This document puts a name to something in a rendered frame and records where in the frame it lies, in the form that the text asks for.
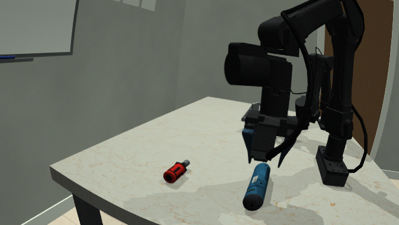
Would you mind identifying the grey metal bracket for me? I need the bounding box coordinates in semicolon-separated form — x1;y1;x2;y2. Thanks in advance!
251;102;260;111

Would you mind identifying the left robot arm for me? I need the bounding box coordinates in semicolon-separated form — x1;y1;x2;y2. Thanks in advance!
224;0;363;177

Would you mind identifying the dark blue nut driver barrel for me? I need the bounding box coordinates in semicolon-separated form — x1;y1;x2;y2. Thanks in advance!
243;162;271;211

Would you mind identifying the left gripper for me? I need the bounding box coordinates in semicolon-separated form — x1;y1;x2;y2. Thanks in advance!
242;86;298;164

